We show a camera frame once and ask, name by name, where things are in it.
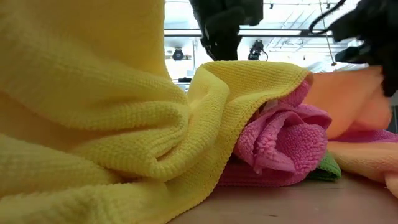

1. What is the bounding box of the black overhead camera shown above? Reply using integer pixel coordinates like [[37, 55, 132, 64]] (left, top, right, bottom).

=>
[[248, 39, 269, 62]]

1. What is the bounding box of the bunched pink microfiber towel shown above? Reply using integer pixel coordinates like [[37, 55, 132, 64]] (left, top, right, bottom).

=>
[[217, 79, 333, 187]]

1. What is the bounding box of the long pink microfiber towel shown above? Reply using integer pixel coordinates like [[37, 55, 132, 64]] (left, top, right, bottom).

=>
[[334, 129, 398, 144]]

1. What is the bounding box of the green microfiber towel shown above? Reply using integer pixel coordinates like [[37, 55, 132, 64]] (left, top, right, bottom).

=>
[[307, 151, 342, 182]]

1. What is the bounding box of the black overhead frame beam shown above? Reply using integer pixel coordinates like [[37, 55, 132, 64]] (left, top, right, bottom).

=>
[[164, 29, 335, 38]]

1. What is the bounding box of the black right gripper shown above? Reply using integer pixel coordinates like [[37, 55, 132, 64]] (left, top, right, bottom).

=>
[[329, 0, 398, 98]]

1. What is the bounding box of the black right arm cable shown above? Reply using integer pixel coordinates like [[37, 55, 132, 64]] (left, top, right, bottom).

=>
[[308, 0, 346, 35]]

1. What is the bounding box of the large orange microfiber towel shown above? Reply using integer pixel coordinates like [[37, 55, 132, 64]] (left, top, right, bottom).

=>
[[303, 67, 398, 198]]

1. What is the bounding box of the yellow microfiber towel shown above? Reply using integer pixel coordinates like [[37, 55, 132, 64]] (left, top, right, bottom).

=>
[[0, 0, 313, 224]]

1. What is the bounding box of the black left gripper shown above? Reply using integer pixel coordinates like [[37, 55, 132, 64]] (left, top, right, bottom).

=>
[[200, 6, 244, 62]]

